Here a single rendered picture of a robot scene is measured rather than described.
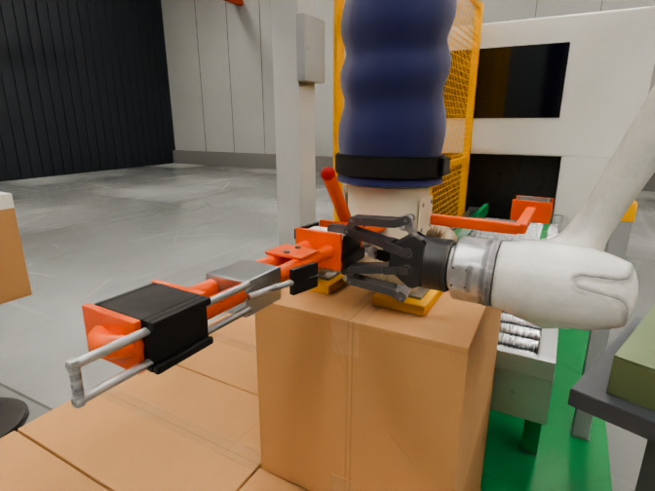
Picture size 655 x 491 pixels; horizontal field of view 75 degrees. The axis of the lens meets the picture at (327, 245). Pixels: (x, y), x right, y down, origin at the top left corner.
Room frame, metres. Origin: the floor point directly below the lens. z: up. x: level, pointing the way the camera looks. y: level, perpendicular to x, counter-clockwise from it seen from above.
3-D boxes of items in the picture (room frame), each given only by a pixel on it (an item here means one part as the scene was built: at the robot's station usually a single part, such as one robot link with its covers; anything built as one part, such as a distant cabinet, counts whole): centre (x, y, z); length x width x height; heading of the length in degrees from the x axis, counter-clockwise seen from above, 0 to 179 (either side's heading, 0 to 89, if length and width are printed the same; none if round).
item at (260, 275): (0.49, 0.10, 1.08); 0.07 x 0.07 x 0.04; 60
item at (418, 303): (0.85, -0.21, 0.97); 0.34 x 0.10 x 0.05; 150
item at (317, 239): (0.68, 0.00, 1.08); 0.10 x 0.08 x 0.06; 60
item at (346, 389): (0.93, -0.17, 0.75); 0.60 x 0.40 x 0.40; 152
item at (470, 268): (0.56, -0.20, 1.08); 0.09 x 0.06 x 0.09; 151
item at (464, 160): (3.01, -0.85, 1.05); 1.17 x 0.10 x 2.10; 151
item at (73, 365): (0.40, 0.10, 1.08); 0.31 x 0.03 x 0.05; 150
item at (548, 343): (2.12, -1.21, 0.50); 2.31 x 0.05 x 0.19; 151
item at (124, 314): (0.38, 0.17, 1.09); 0.08 x 0.07 x 0.05; 150
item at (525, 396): (1.26, -0.35, 0.47); 0.70 x 0.03 x 0.15; 61
